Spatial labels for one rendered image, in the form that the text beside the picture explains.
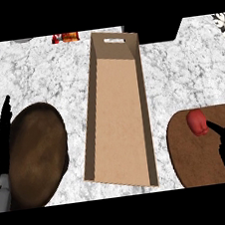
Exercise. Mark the brown oval wooden bowl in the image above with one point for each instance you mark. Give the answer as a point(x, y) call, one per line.
point(38, 154)

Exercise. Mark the open cardboard box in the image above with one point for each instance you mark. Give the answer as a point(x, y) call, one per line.
point(119, 123)

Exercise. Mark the grey round object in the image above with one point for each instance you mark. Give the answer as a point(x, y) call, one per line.
point(22, 40)

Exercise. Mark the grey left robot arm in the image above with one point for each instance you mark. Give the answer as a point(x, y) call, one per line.
point(2, 194)

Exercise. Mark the red orange packet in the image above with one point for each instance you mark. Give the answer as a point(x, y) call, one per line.
point(65, 37)

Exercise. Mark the round brown cutting board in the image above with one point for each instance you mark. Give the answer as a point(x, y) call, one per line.
point(197, 160)

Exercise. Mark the pink red lumpy vegetable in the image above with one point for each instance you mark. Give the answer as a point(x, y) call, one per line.
point(197, 122)

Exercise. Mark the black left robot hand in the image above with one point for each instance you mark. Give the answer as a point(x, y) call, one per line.
point(0, 146)

